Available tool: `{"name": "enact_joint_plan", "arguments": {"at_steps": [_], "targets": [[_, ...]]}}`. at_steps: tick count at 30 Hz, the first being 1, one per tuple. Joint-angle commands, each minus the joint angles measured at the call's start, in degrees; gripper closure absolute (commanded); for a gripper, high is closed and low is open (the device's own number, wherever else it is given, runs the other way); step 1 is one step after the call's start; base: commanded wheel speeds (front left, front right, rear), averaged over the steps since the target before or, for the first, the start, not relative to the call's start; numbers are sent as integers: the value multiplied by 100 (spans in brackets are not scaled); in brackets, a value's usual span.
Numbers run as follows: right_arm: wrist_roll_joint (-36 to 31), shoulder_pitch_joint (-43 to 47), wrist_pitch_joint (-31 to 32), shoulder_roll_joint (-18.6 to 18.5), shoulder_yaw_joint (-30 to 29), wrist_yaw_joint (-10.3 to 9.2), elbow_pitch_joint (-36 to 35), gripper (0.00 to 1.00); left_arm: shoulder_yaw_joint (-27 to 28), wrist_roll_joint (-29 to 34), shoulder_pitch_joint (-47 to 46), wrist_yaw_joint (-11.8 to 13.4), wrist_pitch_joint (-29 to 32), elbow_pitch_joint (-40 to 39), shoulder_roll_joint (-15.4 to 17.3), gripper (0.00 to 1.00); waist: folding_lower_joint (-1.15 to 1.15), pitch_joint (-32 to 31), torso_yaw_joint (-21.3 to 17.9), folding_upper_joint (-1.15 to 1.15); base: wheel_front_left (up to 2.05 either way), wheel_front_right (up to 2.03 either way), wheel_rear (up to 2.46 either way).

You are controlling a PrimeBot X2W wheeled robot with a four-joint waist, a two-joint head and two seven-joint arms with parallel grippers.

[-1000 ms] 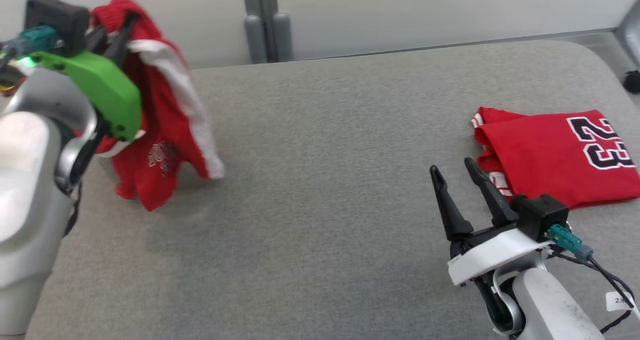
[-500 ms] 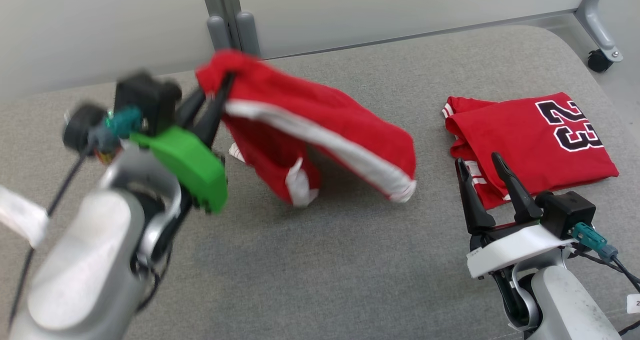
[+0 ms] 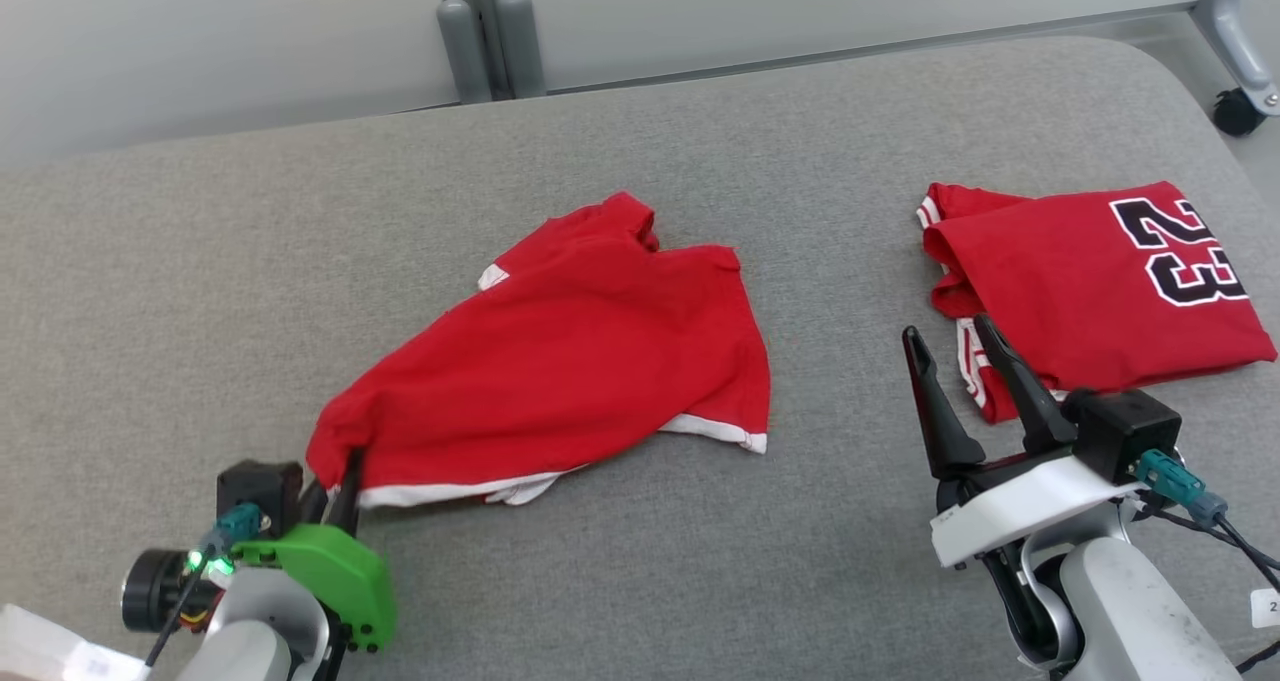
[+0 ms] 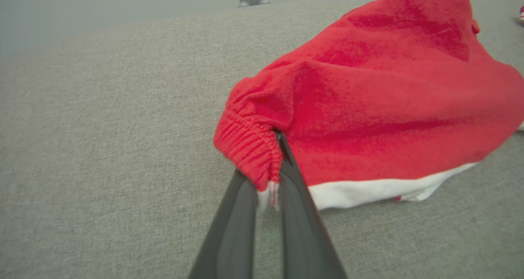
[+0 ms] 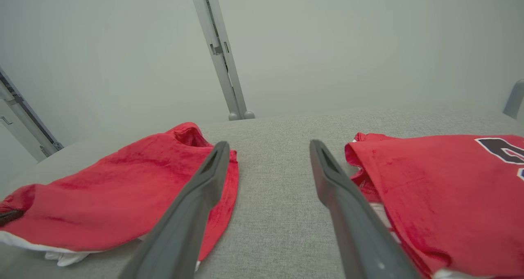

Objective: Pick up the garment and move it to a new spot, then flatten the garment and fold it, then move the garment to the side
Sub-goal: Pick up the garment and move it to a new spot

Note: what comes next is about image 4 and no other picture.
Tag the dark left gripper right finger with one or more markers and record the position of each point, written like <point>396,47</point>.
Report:
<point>303,238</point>

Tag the grey fabric sofa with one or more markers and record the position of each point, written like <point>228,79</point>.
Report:
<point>102,148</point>

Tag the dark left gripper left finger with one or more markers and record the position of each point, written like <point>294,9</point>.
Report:
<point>229,246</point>

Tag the red white sports shirt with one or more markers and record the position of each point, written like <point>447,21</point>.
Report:
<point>522,14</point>

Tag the red white sports shorts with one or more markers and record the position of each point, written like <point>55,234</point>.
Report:
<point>389,107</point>

